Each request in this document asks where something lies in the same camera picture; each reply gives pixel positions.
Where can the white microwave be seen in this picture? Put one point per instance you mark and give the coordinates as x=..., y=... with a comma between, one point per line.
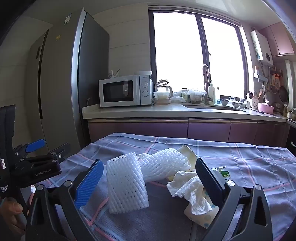
x=120, y=91

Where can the white plastic bag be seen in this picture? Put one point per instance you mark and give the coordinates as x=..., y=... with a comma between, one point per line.
x=178, y=99

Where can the white foam net sleeve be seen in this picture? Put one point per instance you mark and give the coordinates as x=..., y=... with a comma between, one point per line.
x=161, y=164
x=124, y=183

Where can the white paper cup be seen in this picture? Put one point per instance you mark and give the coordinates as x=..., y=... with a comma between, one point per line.
x=188, y=154

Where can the small dark bowl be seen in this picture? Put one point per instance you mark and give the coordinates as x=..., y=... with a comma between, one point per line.
x=224, y=102

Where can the green snack wrapper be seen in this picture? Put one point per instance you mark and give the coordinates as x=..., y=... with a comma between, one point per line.
x=223, y=173

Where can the white bowl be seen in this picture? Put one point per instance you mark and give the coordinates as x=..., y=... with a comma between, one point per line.
x=144, y=73

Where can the hanging dark pan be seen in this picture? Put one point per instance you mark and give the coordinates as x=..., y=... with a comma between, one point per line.
x=282, y=92

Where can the person's left hand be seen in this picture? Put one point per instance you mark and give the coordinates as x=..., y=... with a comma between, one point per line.
x=10, y=208

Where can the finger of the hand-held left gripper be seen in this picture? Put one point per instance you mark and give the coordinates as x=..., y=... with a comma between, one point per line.
x=61, y=149
x=35, y=144

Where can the purple base cabinet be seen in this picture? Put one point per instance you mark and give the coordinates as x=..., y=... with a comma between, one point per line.
x=161, y=129

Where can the grey refrigerator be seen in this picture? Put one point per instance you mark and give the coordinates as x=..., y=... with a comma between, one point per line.
x=62, y=81

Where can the white tissue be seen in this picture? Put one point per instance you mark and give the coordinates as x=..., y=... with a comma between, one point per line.
x=189, y=187

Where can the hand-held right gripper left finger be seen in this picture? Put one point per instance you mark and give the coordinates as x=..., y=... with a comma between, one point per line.
x=89, y=184

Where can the hanging metal strainer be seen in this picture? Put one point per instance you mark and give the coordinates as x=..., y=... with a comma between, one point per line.
x=274, y=89

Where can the blue patterned bowl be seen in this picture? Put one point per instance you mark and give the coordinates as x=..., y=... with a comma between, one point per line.
x=237, y=105

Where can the glass jar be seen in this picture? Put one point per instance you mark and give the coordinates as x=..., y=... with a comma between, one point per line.
x=184, y=93

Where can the pink bowl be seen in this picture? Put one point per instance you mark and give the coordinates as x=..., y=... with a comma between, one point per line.
x=266, y=108

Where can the white utensil holder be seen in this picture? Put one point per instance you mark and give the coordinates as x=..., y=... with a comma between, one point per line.
x=254, y=103

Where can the grey wall rack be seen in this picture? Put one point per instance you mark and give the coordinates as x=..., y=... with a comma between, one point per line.
x=261, y=78

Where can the checked grey tablecloth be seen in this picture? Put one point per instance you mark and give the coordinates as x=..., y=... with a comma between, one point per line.
x=242, y=162

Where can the kitchen window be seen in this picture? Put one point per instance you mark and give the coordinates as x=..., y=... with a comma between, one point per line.
x=178, y=46

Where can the clear bag of food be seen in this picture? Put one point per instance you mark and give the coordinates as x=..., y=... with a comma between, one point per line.
x=196, y=97

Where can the white water heater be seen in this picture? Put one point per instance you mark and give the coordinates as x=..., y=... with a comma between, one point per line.
x=262, y=46

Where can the dotted paper packet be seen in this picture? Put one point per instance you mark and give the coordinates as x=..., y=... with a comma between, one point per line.
x=204, y=220

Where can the steel electric kettle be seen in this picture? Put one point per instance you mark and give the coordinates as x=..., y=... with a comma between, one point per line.
x=161, y=83

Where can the small white bottle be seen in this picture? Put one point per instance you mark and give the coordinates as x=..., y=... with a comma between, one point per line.
x=112, y=74

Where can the metal faucet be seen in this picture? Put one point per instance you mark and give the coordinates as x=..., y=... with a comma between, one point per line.
x=205, y=76

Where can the white soap bottle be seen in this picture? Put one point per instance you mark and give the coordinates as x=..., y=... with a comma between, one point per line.
x=211, y=92

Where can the kitchen sink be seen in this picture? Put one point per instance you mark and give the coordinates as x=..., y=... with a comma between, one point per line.
x=208, y=107

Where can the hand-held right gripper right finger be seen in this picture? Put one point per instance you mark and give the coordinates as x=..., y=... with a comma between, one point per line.
x=208, y=183

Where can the pink wall cabinet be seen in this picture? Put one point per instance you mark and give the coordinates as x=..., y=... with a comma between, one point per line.
x=279, y=39

